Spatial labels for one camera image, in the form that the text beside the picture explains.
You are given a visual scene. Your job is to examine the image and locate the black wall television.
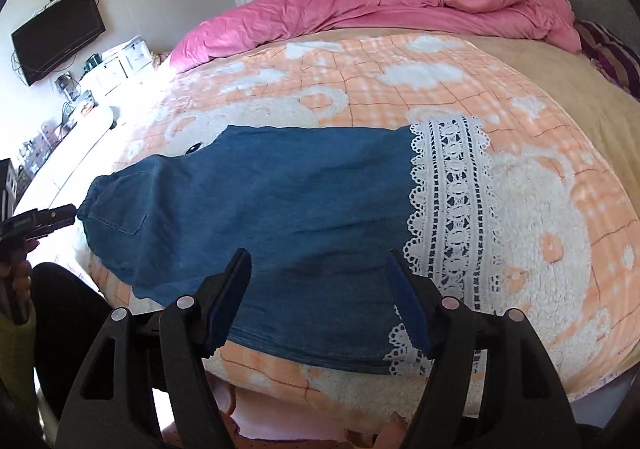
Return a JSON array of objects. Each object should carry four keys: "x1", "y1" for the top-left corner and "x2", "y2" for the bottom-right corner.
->
[{"x1": 11, "y1": 0, "x2": 107, "y2": 88}]

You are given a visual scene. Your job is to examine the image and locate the wall socket with plugs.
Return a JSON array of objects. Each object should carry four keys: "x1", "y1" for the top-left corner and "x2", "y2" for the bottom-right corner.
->
[{"x1": 56, "y1": 73, "x2": 82, "y2": 96}]

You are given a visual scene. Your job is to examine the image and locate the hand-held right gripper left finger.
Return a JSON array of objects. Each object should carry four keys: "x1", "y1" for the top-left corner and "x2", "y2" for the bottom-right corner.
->
[{"x1": 55, "y1": 248, "x2": 252, "y2": 449}]

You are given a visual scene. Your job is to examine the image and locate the person's dark trouser leg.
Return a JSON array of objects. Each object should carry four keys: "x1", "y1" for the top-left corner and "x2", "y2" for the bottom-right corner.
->
[{"x1": 31, "y1": 262, "x2": 168, "y2": 430}]

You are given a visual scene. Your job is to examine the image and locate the pink duvet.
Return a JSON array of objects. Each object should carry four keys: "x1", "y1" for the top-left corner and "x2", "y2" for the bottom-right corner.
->
[{"x1": 170, "y1": 0, "x2": 583, "y2": 74}]

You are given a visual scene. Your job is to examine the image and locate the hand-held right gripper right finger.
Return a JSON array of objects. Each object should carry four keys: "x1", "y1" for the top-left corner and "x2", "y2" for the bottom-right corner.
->
[{"x1": 386, "y1": 249, "x2": 596, "y2": 449}]

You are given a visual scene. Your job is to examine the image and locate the person's left forearm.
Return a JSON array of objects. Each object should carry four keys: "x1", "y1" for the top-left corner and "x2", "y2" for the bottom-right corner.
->
[{"x1": 0, "y1": 314, "x2": 39, "y2": 412}]

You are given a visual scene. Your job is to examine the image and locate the white low cabinet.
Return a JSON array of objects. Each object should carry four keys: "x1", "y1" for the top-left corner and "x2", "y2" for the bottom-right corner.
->
[{"x1": 12, "y1": 104, "x2": 121, "y2": 210}]

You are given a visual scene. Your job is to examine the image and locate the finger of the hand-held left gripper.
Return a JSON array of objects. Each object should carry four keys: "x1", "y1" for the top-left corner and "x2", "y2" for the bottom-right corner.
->
[{"x1": 12, "y1": 204, "x2": 79, "y2": 236}]

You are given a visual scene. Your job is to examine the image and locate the person's left hand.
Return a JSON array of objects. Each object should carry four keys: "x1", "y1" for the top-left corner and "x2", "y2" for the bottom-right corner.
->
[{"x1": 0, "y1": 239, "x2": 42, "y2": 295}]

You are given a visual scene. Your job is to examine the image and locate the clear plastic containers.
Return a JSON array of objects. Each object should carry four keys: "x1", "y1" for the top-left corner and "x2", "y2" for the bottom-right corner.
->
[{"x1": 17, "y1": 121, "x2": 58, "y2": 177}]

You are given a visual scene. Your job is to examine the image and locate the orange plaid printed blanket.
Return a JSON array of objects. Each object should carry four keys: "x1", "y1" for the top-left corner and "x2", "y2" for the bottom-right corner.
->
[{"x1": 87, "y1": 34, "x2": 640, "y2": 422}]

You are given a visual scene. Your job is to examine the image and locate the purple striped pillow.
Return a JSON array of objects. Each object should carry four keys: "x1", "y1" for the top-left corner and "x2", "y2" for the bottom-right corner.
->
[{"x1": 575, "y1": 20, "x2": 640, "y2": 102}]

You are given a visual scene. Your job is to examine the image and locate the white drawer cabinet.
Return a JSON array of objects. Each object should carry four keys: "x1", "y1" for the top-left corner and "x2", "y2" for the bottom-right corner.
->
[{"x1": 82, "y1": 36, "x2": 153, "y2": 94}]

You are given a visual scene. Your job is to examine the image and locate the blue denim lace-trimmed garment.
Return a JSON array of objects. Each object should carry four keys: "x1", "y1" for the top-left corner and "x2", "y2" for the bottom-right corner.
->
[{"x1": 75, "y1": 116, "x2": 501, "y2": 377}]

